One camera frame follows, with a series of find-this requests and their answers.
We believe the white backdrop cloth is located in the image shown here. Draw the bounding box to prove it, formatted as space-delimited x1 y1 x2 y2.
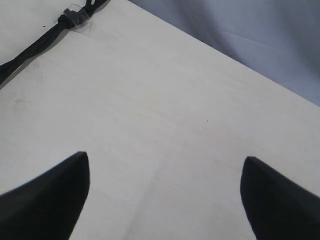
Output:
135 0 320 105

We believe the clear tape piece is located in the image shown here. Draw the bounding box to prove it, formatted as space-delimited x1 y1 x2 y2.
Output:
54 0 95 35

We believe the black rope strand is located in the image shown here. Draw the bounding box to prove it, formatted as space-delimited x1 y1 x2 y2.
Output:
0 0 111 86

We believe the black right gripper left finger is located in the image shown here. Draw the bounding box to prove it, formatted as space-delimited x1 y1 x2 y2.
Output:
0 151 90 240

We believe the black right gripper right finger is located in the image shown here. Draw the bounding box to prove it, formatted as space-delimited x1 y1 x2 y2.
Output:
240 156 320 240

